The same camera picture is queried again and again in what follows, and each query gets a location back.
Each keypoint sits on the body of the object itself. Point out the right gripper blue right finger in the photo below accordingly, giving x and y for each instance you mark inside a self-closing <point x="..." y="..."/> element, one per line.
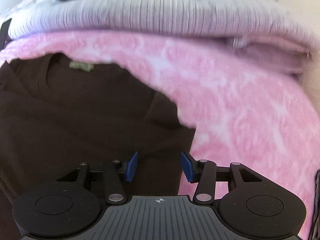
<point x="187" y="163"/>

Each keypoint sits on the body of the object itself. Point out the black smartphone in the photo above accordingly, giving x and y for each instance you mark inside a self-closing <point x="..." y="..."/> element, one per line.
<point x="4" y="33"/>

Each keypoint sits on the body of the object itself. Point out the pink floral blanket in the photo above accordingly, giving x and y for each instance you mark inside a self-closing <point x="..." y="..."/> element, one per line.
<point x="240" y="112"/>

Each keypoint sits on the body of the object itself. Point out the white striped duvet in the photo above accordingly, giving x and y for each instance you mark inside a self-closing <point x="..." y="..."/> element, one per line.
<point x="244" y="21"/>

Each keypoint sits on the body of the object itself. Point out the dark brown shirt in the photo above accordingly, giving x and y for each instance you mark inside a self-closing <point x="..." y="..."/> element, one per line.
<point x="54" y="117"/>

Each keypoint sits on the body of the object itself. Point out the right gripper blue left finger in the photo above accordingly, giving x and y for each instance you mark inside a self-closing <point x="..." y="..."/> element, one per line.
<point x="131" y="167"/>

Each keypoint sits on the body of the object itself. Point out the pink pillow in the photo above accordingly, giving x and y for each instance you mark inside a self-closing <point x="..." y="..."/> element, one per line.
<point x="271" y="57"/>

